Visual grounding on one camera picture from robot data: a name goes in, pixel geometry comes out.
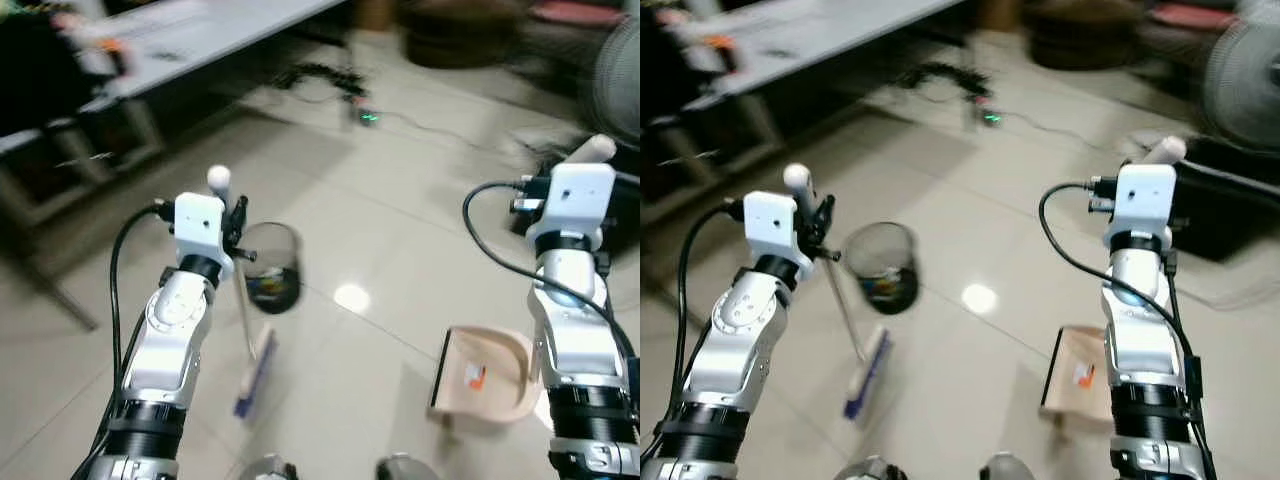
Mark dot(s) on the broom with blue brush head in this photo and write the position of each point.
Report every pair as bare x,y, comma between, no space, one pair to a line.
258,375
868,380

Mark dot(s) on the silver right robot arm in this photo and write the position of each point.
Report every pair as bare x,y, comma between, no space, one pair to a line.
1140,350
580,350

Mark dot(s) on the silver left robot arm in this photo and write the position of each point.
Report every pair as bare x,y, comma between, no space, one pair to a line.
170,340
740,330

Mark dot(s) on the black mesh waste basket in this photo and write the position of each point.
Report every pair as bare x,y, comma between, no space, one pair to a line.
270,270
885,265

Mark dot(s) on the power strip with green light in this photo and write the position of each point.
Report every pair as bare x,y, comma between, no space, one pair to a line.
988,112
367,112

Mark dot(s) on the black box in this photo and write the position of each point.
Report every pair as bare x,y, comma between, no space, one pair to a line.
1230,205
628,210

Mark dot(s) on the white long table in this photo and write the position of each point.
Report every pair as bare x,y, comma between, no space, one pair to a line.
200,40
830,40

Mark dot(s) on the grey left robot leg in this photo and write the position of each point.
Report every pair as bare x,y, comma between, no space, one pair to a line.
862,471
268,470

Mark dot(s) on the grey robot leg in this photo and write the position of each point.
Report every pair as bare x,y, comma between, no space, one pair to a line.
268,470
1007,469
862,471
408,469

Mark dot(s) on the grey standing fan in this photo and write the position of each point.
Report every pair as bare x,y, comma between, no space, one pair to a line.
1245,90
620,80

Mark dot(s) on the dark round stool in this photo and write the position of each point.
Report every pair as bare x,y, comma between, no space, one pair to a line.
1085,35
460,35

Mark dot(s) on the grey right robot leg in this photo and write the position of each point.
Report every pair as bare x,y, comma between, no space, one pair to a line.
1007,469
408,469

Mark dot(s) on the red cushion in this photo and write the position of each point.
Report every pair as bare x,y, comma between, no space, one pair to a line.
1195,15
575,12

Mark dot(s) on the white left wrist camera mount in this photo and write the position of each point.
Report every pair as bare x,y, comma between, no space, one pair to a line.
770,230
198,230

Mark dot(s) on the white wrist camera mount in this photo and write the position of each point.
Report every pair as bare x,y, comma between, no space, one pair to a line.
575,200
198,230
1140,205
770,230

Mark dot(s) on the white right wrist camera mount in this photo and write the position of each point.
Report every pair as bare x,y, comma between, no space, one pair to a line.
575,200
1140,205

